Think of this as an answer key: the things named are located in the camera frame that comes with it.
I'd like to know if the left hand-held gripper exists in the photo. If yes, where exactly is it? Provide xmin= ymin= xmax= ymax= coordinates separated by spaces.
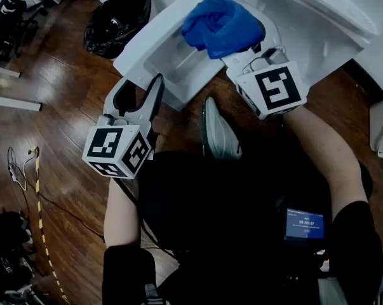
xmin=82 ymin=73 xmax=166 ymax=180

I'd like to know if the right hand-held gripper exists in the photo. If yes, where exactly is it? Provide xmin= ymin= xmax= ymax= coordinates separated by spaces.
xmin=222 ymin=0 xmax=308 ymax=121

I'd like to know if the white water dispenser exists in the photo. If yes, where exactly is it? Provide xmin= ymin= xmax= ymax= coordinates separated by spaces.
xmin=112 ymin=0 xmax=379 ymax=112

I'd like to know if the blue cloth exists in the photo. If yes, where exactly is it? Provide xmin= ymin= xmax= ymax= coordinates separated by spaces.
xmin=180 ymin=0 xmax=265 ymax=60

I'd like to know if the person's right forearm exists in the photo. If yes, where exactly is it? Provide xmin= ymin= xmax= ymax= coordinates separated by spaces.
xmin=283 ymin=106 xmax=370 ymax=219

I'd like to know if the person's left forearm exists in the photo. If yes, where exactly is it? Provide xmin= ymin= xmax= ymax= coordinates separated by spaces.
xmin=103 ymin=178 xmax=141 ymax=249

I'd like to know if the black trash bag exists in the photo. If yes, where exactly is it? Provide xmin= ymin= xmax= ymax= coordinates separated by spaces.
xmin=83 ymin=0 xmax=154 ymax=60

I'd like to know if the person's left white sneaker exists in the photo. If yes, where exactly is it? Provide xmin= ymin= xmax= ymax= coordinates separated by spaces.
xmin=201 ymin=96 xmax=243 ymax=161

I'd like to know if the white desk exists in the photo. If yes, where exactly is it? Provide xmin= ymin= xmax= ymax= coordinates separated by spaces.
xmin=0 ymin=62 xmax=42 ymax=112

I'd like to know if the person's black clothing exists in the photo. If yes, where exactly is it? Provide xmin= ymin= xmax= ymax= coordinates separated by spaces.
xmin=102 ymin=112 xmax=383 ymax=305

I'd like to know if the black office chair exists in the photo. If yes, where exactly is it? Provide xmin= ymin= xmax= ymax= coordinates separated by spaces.
xmin=0 ymin=0 xmax=39 ymax=65

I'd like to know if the beige bin with black liner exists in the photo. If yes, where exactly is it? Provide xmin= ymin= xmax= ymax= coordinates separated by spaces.
xmin=368 ymin=95 xmax=383 ymax=158

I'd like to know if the black chest screen device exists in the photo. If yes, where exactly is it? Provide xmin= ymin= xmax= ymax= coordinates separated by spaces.
xmin=285 ymin=207 xmax=326 ymax=241

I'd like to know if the white earphone cable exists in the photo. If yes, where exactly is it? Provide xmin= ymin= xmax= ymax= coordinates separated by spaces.
xmin=7 ymin=146 xmax=39 ymax=192

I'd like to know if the grey harness strap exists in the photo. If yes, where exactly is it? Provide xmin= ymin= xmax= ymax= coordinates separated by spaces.
xmin=143 ymin=283 xmax=166 ymax=305

